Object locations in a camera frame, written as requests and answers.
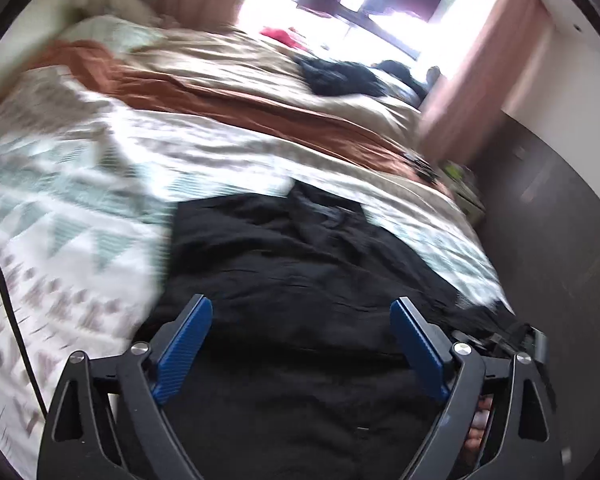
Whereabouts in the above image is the black button-up shirt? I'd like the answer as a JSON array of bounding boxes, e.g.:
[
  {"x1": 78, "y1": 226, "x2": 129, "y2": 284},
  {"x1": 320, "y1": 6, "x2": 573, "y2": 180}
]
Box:
[{"x1": 136, "y1": 182, "x2": 528, "y2": 479}]

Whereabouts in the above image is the dark crumpled clothes pile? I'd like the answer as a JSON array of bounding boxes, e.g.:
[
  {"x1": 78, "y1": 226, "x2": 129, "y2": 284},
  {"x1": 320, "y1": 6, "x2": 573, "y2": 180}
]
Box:
[{"x1": 294, "y1": 56, "x2": 387, "y2": 98}]

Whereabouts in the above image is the person's right hand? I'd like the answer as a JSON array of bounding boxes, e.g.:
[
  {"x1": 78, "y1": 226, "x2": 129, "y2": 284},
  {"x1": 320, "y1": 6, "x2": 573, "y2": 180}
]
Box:
[{"x1": 463, "y1": 396, "x2": 493, "y2": 464}]

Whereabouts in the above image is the cream bedside nightstand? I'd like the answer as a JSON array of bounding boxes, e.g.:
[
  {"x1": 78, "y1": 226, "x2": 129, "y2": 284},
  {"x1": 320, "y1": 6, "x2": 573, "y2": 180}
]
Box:
[{"x1": 442, "y1": 162, "x2": 486, "y2": 226}]

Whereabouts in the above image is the small black device on bed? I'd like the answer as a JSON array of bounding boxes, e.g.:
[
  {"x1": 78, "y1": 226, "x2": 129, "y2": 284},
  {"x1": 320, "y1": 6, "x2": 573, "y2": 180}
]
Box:
[{"x1": 403, "y1": 152, "x2": 438, "y2": 184}]

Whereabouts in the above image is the patterned white geometric blanket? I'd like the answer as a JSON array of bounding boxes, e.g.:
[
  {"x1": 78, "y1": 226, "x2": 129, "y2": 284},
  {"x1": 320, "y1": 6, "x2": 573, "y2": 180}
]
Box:
[{"x1": 0, "y1": 64, "x2": 512, "y2": 480}]

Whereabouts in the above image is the right pink curtain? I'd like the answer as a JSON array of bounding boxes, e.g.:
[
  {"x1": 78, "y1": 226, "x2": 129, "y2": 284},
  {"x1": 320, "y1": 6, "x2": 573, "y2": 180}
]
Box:
[{"x1": 417, "y1": 0, "x2": 552, "y2": 165}]

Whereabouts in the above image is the beige brown duvet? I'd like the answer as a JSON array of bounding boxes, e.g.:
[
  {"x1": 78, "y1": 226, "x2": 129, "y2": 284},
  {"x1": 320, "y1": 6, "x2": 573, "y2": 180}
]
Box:
[{"x1": 30, "y1": 30, "x2": 442, "y2": 190}]

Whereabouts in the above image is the dark pillow by window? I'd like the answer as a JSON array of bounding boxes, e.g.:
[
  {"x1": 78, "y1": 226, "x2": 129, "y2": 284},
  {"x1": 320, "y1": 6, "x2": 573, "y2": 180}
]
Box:
[{"x1": 370, "y1": 60, "x2": 430, "y2": 108}]

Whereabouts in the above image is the light green pillow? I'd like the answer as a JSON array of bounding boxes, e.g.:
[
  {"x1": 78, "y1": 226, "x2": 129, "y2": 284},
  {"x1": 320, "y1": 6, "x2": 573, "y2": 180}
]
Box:
[{"x1": 59, "y1": 15, "x2": 166, "y2": 54}]

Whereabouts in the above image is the red garment by window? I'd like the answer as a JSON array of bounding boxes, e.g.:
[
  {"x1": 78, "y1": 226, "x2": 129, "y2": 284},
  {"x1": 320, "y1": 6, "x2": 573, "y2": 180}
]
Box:
[{"x1": 260, "y1": 27, "x2": 302, "y2": 49}]

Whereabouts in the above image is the plush toy on bed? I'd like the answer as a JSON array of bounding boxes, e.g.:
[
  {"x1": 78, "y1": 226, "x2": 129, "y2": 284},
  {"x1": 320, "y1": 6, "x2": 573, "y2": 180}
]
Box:
[{"x1": 74, "y1": 0, "x2": 178, "y2": 28}]

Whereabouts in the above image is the black cable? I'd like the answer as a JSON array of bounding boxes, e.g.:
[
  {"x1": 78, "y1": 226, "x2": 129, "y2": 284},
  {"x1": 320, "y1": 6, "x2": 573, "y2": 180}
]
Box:
[{"x1": 0, "y1": 231, "x2": 48, "y2": 418}]

